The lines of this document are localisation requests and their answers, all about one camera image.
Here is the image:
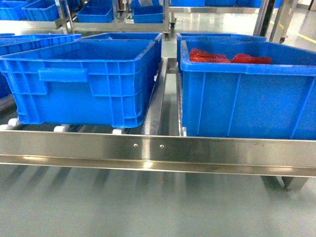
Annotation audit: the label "steel shelf rack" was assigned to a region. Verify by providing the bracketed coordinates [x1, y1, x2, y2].
[0, 32, 316, 191]

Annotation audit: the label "red parts in bin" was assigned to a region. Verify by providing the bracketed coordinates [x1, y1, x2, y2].
[189, 48, 273, 64]

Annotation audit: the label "empty blue plastic bin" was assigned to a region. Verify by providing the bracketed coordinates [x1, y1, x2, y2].
[0, 39, 161, 128]

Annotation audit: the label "blue bin with red parts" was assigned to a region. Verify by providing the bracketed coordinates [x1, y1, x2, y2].
[180, 39, 316, 140]

